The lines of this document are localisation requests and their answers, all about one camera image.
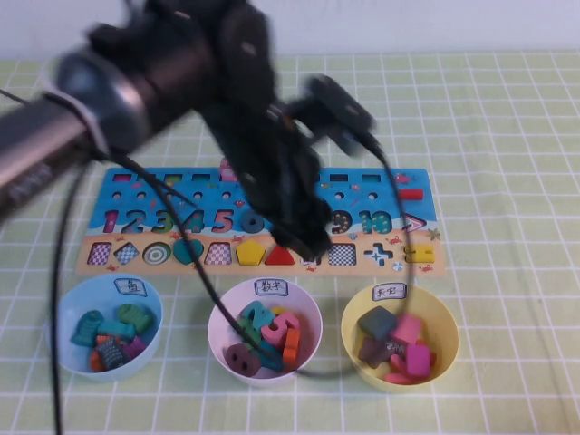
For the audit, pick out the red minus bar piece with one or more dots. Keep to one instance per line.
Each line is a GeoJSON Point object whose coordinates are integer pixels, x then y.
{"type": "Point", "coordinates": [411, 195]}

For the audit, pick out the paper label on blue bowl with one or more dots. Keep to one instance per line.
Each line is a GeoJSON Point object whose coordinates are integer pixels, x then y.
{"type": "Point", "coordinates": [130, 287]}

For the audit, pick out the teal heart piece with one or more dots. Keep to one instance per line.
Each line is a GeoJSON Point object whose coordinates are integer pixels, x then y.
{"type": "Point", "coordinates": [183, 254]}

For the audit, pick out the dark grey fish piece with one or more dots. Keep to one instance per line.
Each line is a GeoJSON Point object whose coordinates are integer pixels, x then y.
{"type": "Point", "coordinates": [111, 355]}

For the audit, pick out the yellow number piece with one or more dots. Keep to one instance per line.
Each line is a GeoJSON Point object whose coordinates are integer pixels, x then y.
{"type": "Point", "coordinates": [278, 312]}

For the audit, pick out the teal number two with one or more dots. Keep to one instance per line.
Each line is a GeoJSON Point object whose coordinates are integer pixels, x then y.
{"type": "Point", "coordinates": [257, 312]}

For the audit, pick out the brown star piece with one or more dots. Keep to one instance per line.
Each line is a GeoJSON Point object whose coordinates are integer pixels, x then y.
{"type": "Point", "coordinates": [374, 353]}

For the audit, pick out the green grid tablecloth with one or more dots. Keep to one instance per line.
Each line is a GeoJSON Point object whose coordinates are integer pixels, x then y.
{"type": "Point", "coordinates": [498, 136]}

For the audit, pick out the teal number four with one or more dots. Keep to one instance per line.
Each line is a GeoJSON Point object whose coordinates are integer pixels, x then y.
{"type": "Point", "coordinates": [274, 362]}

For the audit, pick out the grey patterned small piece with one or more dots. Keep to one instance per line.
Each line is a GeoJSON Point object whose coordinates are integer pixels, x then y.
{"type": "Point", "coordinates": [396, 348]}

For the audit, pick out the magenta rectangle piece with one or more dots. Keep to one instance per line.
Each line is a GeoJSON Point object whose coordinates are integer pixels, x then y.
{"type": "Point", "coordinates": [417, 360]}

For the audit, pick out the pale pink bowl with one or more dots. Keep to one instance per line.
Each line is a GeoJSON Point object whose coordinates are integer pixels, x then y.
{"type": "Point", "coordinates": [310, 317]}

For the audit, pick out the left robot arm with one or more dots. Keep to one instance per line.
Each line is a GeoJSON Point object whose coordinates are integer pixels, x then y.
{"type": "Point", "coordinates": [27, 136]}

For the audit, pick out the pink trapezoid piece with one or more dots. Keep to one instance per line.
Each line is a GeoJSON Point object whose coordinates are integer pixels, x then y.
{"type": "Point", "coordinates": [410, 330]}

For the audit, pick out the coral oval piece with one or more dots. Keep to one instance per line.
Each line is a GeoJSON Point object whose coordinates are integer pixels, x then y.
{"type": "Point", "coordinates": [399, 378]}

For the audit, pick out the brown number eight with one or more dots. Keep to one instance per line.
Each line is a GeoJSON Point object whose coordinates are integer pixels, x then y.
{"type": "Point", "coordinates": [242, 360]}

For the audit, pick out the teal fish piece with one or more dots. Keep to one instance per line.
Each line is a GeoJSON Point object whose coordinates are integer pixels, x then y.
{"type": "Point", "coordinates": [115, 330]}

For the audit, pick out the yellow equals sign piece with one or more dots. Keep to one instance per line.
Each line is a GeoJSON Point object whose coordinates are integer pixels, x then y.
{"type": "Point", "coordinates": [419, 248]}

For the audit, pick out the pink fish peg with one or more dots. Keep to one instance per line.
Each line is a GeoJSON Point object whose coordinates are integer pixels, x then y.
{"type": "Point", "coordinates": [226, 171]}

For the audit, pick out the coral rounded piece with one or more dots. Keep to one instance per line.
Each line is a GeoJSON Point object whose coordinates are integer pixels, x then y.
{"type": "Point", "coordinates": [396, 364]}

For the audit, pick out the purple fish piece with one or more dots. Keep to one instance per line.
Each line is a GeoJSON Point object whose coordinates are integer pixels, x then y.
{"type": "Point", "coordinates": [137, 349]}

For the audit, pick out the paper label on yellow bowl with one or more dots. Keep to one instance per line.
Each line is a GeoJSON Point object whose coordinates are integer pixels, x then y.
{"type": "Point", "coordinates": [389, 292]}

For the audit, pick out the yellow pentagon piece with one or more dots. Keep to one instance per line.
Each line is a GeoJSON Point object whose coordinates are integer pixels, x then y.
{"type": "Point", "coordinates": [250, 254]}

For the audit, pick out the paper label on pink bowl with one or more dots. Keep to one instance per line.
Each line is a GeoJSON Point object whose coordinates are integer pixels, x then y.
{"type": "Point", "coordinates": [272, 287]}

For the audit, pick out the dark grey-green square piece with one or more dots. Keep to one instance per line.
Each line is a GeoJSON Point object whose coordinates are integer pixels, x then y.
{"type": "Point", "coordinates": [377, 322]}

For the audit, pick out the green number three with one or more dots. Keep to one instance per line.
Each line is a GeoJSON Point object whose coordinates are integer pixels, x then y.
{"type": "Point", "coordinates": [247, 337]}

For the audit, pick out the blue-green striped fish piece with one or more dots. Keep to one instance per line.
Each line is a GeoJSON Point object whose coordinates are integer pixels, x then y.
{"type": "Point", "coordinates": [86, 330]}

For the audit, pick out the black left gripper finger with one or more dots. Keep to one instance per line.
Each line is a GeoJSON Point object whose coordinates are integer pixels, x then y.
{"type": "Point", "coordinates": [313, 248]}
{"type": "Point", "coordinates": [287, 238]}

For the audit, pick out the dark blue number six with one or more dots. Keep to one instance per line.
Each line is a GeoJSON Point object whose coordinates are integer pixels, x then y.
{"type": "Point", "coordinates": [250, 223]}

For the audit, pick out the orange number piece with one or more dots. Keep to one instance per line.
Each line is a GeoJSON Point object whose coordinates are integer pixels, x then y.
{"type": "Point", "coordinates": [293, 346]}

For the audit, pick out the light blue bowl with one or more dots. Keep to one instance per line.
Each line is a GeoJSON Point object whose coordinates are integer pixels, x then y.
{"type": "Point", "coordinates": [68, 312]}

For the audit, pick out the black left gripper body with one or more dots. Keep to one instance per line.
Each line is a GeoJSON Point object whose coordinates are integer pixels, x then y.
{"type": "Point", "coordinates": [281, 181]}

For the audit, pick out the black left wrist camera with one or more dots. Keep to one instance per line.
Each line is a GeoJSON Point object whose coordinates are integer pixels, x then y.
{"type": "Point", "coordinates": [337, 111]}

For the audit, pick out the orange-red small piece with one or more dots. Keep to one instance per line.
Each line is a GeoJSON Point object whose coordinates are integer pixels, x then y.
{"type": "Point", "coordinates": [432, 358]}

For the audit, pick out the pink number five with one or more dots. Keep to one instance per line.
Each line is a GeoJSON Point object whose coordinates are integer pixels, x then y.
{"type": "Point", "coordinates": [278, 331]}

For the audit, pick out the yellow bowl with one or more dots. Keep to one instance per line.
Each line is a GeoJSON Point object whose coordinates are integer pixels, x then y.
{"type": "Point", "coordinates": [444, 326]}

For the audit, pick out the red triangle piece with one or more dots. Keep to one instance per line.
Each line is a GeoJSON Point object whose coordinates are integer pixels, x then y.
{"type": "Point", "coordinates": [280, 258]}

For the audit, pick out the blue beach puzzle board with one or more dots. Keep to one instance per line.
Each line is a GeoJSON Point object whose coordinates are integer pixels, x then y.
{"type": "Point", "coordinates": [362, 204]}

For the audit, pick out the green fish piece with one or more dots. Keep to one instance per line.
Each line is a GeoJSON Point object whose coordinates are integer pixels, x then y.
{"type": "Point", "coordinates": [136, 317]}

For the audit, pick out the orange fish piece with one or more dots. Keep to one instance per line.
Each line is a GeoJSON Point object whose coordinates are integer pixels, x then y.
{"type": "Point", "coordinates": [94, 361]}

